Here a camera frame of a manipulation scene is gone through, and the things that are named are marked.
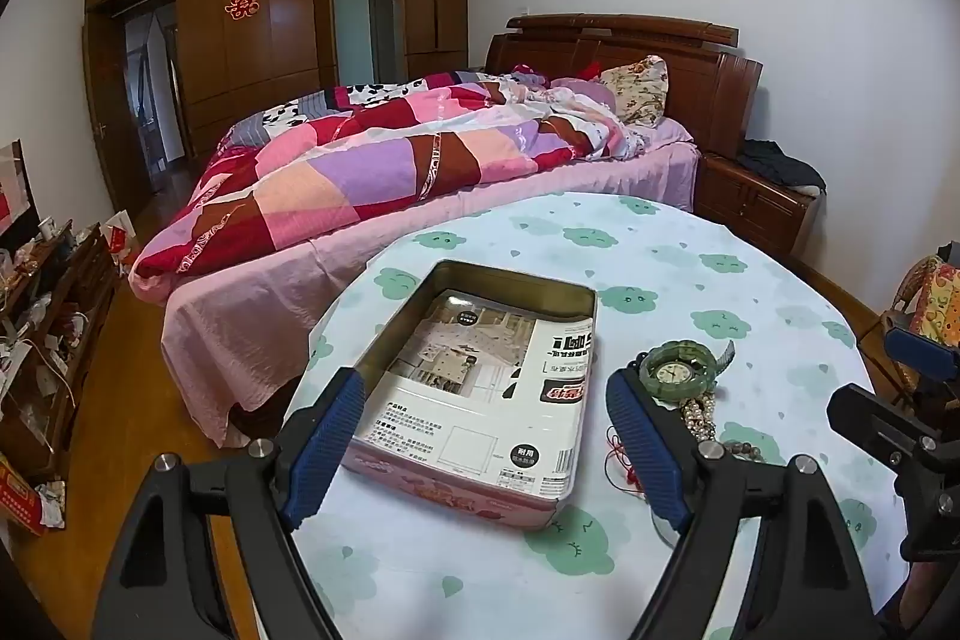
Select pearl necklace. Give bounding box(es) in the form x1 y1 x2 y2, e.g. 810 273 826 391
679 392 722 447

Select patchwork quilt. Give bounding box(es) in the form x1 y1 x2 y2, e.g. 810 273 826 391
127 68 638 281

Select colourful chair cushion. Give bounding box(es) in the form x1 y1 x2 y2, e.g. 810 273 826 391
911 254 960 348

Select brown beaded bracelet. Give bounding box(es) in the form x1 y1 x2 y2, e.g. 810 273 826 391
718 436 767 463

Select green jade watch bracelet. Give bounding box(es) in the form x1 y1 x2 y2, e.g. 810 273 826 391
637 340 737 402

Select pink bed sheet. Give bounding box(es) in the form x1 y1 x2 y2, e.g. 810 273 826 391
127 115 702 450

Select wooden wardrobe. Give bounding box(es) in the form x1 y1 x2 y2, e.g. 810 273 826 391
82 0 470 214

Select red string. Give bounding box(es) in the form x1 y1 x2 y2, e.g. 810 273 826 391
607 426 650 498

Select wooden television cabinet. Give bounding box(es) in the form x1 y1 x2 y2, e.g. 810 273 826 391
0 220 121 483

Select pink metal tin box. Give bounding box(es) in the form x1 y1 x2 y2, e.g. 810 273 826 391
341 260 599 531

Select dark clothes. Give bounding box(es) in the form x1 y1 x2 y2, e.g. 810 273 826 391
739 139 826 195

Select television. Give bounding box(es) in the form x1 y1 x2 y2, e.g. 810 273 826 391
0 139 38 236

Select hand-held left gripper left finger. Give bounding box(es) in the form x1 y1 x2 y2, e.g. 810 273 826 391
90 368 368 640

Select wooden chair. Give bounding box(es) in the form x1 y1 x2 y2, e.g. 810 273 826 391
855 239 960 401

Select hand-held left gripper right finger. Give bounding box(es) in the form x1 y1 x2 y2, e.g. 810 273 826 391
604 368 878 640

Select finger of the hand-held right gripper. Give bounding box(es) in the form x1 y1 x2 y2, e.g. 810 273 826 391
827 383 952 470
883 326 960 386

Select red cardboard box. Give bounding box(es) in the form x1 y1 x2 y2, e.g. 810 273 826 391
0 452 47 536

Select printed paper card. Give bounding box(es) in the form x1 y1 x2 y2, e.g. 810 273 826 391
352 289 590 483

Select white and red shopping bag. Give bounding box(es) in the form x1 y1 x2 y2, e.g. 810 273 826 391
101 209 140 268

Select wooden bed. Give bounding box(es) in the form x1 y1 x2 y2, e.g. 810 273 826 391
127 12 764 450

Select wooden nightstand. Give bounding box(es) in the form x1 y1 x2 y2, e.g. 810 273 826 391
694 149 818 259

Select person's right forearm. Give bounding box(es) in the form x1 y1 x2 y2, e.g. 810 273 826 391
885 561 960 640

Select pink pillow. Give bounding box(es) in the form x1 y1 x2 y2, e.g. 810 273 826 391
551 76 616 112

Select floral pillow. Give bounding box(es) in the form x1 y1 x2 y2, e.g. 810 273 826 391
598 55 670 129

